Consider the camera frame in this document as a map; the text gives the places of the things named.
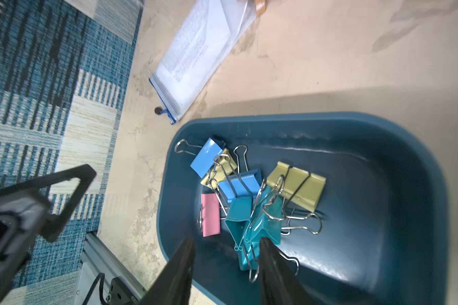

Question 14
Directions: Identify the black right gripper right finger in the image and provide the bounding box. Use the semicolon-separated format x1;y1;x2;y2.
258;237;317;304

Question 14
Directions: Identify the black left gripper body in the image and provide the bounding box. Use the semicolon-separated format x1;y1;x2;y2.
0;190;50;302

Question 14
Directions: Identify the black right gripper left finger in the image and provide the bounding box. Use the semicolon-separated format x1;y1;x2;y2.
137;238;195;304

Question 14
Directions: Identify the pink binder clip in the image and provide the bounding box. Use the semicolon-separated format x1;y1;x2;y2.
198;193;221;237

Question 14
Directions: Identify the yellow binder clip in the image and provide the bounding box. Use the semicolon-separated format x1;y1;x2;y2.
201;148;237;187
266;161;326;235

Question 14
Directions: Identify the teal binder clip small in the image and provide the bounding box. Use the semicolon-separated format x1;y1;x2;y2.
238;183;284;284

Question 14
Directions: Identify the blue binder clip lower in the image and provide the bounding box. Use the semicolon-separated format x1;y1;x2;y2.
209;169;263;203

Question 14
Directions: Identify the blue binder clip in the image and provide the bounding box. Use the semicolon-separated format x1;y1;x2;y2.
174;138;226;178
209;169;263;203

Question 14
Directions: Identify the teal plastic storage box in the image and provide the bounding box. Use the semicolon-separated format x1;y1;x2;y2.
156;111;450;305

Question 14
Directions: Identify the blue binder clip middle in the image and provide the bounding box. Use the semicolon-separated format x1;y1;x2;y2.
174;138;226;178

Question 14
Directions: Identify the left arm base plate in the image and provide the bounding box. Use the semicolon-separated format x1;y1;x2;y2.
106;277;138;305

